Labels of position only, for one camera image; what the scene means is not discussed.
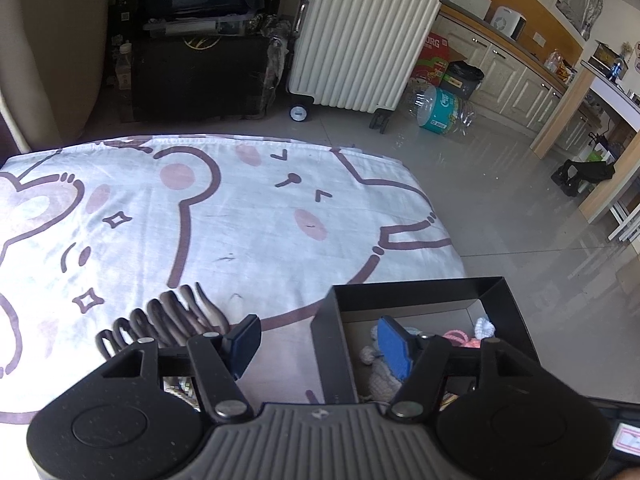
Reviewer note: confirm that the cream cabinets with wooden counter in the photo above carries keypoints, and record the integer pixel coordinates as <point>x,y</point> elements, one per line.
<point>505,75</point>

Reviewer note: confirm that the white ribbed suitcase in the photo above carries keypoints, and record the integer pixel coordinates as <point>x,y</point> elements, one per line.
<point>360,35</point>

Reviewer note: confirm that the plastic bottle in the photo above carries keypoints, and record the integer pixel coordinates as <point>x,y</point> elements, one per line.
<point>124,67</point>

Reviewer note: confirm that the black bag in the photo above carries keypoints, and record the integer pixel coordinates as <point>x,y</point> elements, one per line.
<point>582,172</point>

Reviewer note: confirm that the black cardboard box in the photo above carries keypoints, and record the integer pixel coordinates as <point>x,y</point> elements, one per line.
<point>425,297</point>

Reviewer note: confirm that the bear printed blanket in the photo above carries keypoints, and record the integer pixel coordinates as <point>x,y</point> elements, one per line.
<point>250,240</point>

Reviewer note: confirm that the white table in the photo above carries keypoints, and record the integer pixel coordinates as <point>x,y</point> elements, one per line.
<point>617,105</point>

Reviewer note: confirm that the black waste bin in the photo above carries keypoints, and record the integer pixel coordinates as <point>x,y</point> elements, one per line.
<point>462,80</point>

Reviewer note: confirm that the brown and beige curtain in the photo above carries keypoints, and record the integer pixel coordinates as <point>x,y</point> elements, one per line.
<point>50,60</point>

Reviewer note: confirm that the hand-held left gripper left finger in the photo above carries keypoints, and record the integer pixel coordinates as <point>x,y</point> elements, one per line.
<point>244,345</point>

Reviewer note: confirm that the red cardboard box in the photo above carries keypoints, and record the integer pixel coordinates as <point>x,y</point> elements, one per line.
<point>432,55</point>

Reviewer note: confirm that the clear water jug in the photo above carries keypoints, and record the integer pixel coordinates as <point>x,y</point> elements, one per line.
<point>440,110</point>

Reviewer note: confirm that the black trunk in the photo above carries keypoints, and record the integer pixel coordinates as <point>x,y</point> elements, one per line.
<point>200,80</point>

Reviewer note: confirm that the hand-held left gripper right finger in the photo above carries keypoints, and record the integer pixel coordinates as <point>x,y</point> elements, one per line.
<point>395,347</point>

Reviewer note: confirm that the white countertop appliance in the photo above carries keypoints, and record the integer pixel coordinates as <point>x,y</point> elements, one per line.
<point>507,22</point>

